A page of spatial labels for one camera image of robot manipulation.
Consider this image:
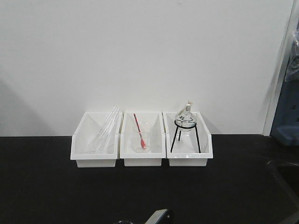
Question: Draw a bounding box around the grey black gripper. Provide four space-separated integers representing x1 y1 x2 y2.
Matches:
115 209 173 224

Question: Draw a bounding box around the clear glass beaker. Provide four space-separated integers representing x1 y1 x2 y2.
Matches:
132 122 150 153

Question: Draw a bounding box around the right white storage bin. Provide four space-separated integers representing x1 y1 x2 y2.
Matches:
163 112 213 167

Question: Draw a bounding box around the white storage bin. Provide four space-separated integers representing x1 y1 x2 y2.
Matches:
163 112 213 167
120 112 166 167
70 111 123 168

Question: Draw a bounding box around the red stirring spoon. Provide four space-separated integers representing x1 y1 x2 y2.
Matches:
133 113 146 150

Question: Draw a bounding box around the middle white storage bin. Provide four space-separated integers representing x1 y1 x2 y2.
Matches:
120 112 166 167

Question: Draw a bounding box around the glass alcohol lamp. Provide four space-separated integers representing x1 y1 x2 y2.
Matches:
175 101 197 132

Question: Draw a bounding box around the small glass funnel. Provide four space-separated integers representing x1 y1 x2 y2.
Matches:
85 141 98 153

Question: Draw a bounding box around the left white storage bin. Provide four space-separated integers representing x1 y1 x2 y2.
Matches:
70 111 123 168

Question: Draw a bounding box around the black sink basin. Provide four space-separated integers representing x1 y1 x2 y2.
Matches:
267 160 299 207

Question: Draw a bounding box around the blue grey equipment at right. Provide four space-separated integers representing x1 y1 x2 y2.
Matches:
271 27 299 146

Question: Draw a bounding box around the black wire tripod stand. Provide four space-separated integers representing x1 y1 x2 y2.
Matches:
170 120 201 153

